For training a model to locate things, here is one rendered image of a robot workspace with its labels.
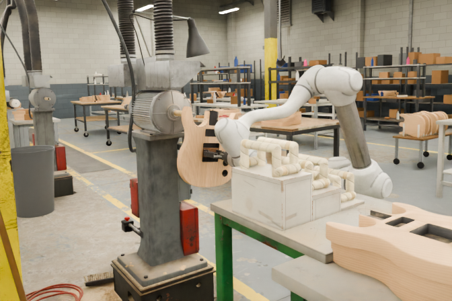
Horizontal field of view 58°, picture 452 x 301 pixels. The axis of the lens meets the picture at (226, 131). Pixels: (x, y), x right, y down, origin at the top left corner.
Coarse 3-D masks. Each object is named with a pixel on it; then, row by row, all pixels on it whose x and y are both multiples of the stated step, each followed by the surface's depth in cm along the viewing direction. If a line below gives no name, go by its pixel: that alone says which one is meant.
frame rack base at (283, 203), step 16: (240, 176) 150; (256, 176) 142; (288, 176) 138; (304, 176) 139; (240, 192) 150; (256, 192) 143; (272, 192) 136; (288, 192) 134; (304, 192) 139; (240, 208) 151; (256, 208) 144; (272, 208) 137; (288, 208) 135; (304, 208) 140; (272, 224) 138; (288, 224) 136
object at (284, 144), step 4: (260, 140) 153; (264, 140) 151; (268, 140) 149; (272, 140) 148; (276, 140) 147; (280, 140) 145; (284, 140) 144; (280, 144) 144; (284, 144) 143; (288, 144) 141; (292, 144) 140; (296, 144) 140; (284, 148) 144; (288, 148) 142
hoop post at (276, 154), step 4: (272, 152) 136; (276, 152) 135; (280, 152) 136; (272, 156) 136; (276, 156) 135; (280, 156) 136; (272, 160) 136; (276, 160) 136; (280, 160) 136; (272, 164) 136; (276, 164) 136; (280, 164) 136; (272, 168) 137; (276, 168) 136; (272, 172) 137; (272, 176) 137; (276, 176) 136; (280, 176) 137
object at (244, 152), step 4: (240, 144) 149; (240, 148) 150; (244, 148) 149; (248, 148) 150; (240, 152) 150; (244, 152) 149; (248, 152) 150; (240, 156) 150; (244, 156) 149; (248, 156) 150; (240, 160) 151; (244, 160) 149; (248, 160) 150; (244, 164) 149; (248, 164) 150; (244, 168) 150; (248, 168) 150
